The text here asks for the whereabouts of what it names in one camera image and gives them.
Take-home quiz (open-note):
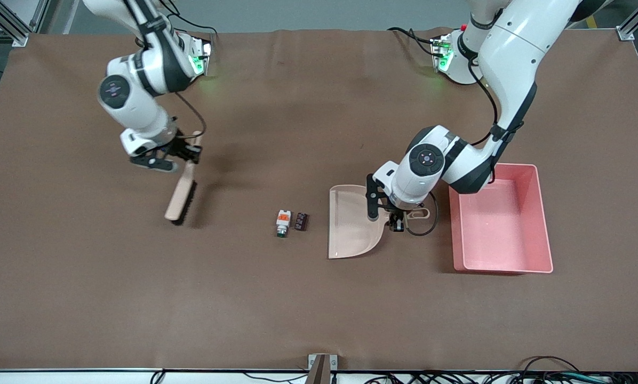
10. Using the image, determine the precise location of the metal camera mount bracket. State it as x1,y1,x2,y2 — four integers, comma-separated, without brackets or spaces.
306,354,339,384

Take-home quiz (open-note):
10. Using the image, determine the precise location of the beige plastic dustpan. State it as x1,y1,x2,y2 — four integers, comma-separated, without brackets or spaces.
328,185,430,260

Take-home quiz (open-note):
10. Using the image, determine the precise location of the large table cover mat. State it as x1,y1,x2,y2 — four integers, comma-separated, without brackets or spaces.
0,27,638,372

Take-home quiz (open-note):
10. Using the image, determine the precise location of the teal cable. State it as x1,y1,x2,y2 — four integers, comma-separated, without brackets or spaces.
551,373,610,383

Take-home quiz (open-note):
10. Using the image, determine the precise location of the thin black cable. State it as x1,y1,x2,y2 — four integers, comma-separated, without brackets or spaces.
242,372,309,383

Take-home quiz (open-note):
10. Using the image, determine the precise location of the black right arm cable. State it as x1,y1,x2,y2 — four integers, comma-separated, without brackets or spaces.
175,92,208,140

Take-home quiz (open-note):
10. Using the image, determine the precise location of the black base cable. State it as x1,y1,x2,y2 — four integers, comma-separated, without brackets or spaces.
159,0,222,38
387,27,440,57

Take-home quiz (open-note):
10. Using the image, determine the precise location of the black cable loop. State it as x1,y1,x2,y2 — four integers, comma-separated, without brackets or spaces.
517,356,584,380

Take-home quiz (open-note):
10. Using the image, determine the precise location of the pink plastic bin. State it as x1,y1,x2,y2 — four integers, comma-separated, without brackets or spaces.
449,163,554,275

